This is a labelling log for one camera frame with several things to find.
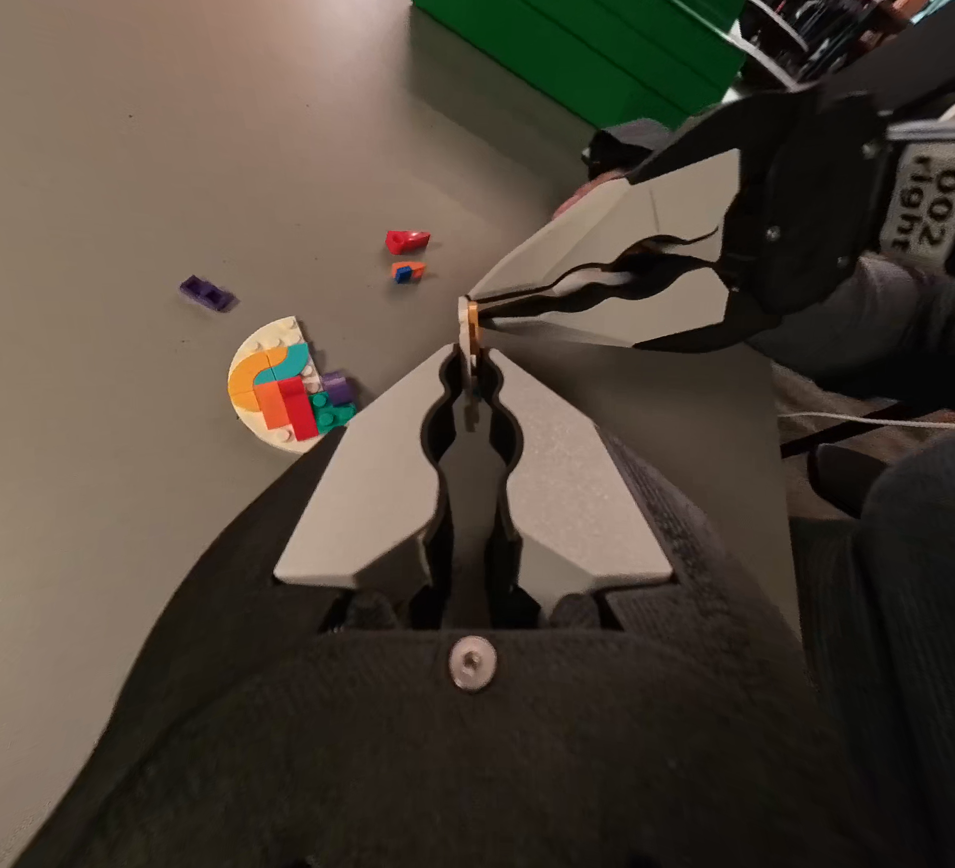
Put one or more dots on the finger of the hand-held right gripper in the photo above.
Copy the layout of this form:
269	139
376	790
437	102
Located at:
634	219
656	308

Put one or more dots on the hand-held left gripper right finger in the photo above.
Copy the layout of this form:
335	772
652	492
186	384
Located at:
582	502

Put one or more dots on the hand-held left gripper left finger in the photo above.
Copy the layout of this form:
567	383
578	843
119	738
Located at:
358	502

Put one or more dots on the colourful brick plate assembly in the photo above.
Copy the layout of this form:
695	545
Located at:
283	390

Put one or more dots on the white and orange brick plate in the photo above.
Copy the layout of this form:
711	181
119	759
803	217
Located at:
468	331

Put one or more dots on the green plastic bin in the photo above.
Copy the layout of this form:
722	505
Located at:
559	10

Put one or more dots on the red toy brick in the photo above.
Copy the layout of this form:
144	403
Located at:
407	241

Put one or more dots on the person's right forearm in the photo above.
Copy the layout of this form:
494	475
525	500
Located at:
858	316

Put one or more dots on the person's right hand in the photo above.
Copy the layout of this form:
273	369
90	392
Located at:
582	200

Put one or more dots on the orange and blue toy brick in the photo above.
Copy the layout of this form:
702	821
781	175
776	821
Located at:
409	271

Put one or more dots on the purple toy brick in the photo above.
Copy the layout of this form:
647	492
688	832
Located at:
207	293

